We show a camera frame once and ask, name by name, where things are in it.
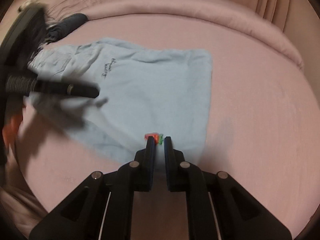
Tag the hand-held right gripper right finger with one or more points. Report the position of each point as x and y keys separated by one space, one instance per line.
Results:
x=168 y=155

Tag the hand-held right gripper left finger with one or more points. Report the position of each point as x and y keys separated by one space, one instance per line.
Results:
x=150 y=155

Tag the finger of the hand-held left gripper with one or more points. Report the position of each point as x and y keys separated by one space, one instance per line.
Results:
x=62 y=112
x=70 y=89

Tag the light blue strawberry pants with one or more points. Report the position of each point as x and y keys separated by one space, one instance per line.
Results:
x=155 y=87

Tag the dark folded garment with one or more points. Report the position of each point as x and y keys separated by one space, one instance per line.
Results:
x=67 y=25

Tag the pink bed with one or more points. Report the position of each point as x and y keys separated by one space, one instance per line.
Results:
x=250 y=117

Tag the pink duvet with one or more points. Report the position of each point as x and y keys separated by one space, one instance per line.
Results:
x=200 y=12

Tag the pink curtain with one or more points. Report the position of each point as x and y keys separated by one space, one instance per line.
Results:
x=260 y=0

